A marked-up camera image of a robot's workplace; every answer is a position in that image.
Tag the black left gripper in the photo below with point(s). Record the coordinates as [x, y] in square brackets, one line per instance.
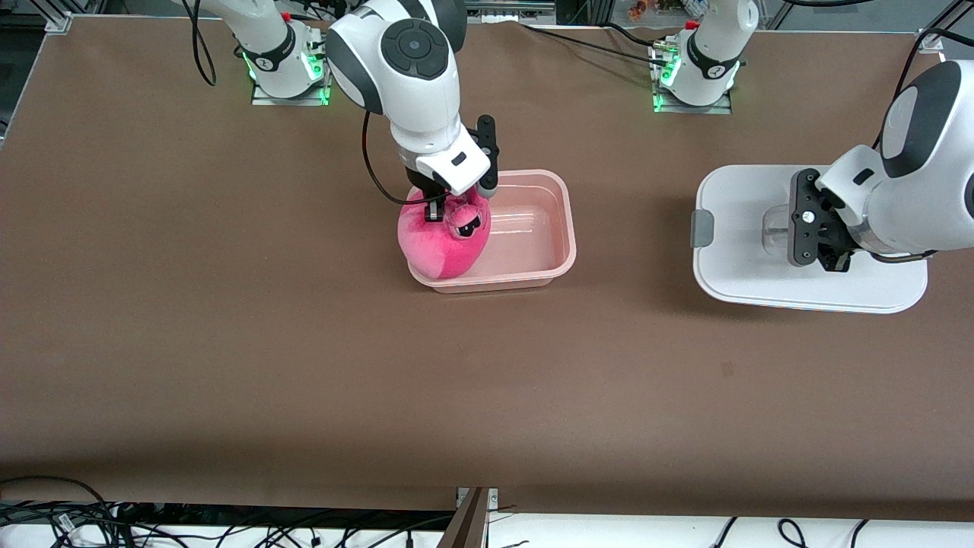
[841, 243]

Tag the brown wooden post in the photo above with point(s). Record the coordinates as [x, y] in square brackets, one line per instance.
[464, 529]

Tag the pale pink plastic box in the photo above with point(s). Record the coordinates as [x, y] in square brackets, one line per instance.
[533, 228]

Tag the white box lid grey latches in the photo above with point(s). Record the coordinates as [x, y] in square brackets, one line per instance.
[738, 266]

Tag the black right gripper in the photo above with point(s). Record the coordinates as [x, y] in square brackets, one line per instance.
[426, 186]

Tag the small metal bracket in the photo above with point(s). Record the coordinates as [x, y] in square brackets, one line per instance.
[493, 498]

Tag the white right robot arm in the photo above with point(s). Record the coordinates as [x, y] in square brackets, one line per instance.
[411, 91]

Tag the brown table cover sheet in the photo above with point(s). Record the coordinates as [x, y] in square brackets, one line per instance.
[487, 418]

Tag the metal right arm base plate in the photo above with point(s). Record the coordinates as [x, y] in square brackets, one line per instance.
[262, 100]

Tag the pink plush toy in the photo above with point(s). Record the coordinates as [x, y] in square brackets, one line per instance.
[441, 255]

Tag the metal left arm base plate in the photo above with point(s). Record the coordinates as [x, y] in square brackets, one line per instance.
[692, 109]

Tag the orange toy figure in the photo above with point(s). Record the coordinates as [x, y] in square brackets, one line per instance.
[638, 10]

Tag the metal table corner bracket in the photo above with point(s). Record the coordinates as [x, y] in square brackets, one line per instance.
[930, 42]
[59, 23]

